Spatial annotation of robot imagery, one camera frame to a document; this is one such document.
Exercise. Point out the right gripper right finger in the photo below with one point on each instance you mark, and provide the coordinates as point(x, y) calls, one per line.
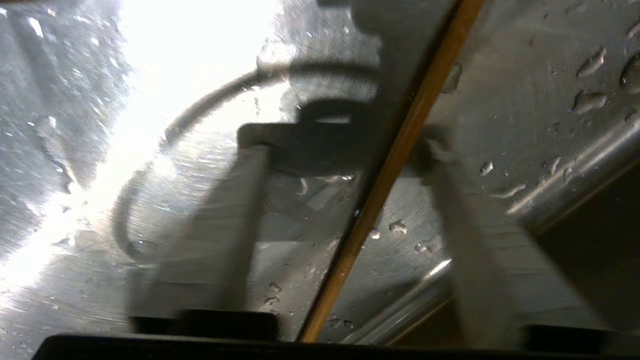
point(485, 250)

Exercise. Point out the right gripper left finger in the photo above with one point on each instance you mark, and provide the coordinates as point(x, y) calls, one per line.
point(215, 240)

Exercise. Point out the brown wooden chopstick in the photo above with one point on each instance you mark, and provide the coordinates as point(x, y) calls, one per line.
point(395, 165)

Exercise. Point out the stainless steel sink basin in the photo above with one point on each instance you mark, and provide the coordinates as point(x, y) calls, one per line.
point(150, 150)

